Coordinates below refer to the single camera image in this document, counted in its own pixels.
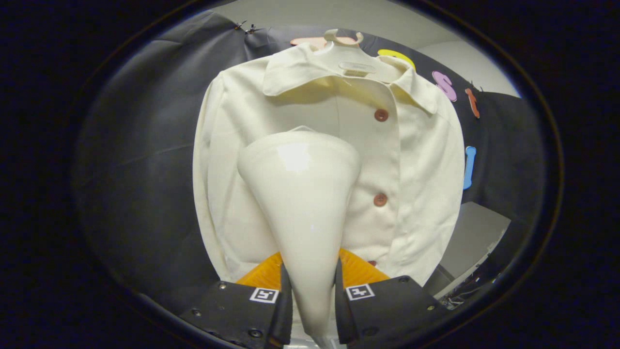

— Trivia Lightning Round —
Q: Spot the grey cabinet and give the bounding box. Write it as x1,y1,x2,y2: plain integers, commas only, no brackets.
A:
426,201,512,299

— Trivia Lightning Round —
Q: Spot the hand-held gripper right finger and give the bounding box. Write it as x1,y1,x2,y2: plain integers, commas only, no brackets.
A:
334,248,451,346

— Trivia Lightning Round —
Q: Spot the cream button shirt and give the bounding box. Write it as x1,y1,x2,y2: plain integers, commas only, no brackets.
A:
192,43,465,287

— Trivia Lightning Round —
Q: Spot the white garment steamer head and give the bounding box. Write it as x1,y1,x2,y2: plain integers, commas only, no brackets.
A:
236,126,363,340

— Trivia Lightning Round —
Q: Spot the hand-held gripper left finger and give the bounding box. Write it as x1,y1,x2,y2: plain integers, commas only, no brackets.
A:
179,251,294,349

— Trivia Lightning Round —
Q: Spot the cream clothes hanger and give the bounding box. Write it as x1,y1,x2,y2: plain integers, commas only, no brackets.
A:
320,29,379,77

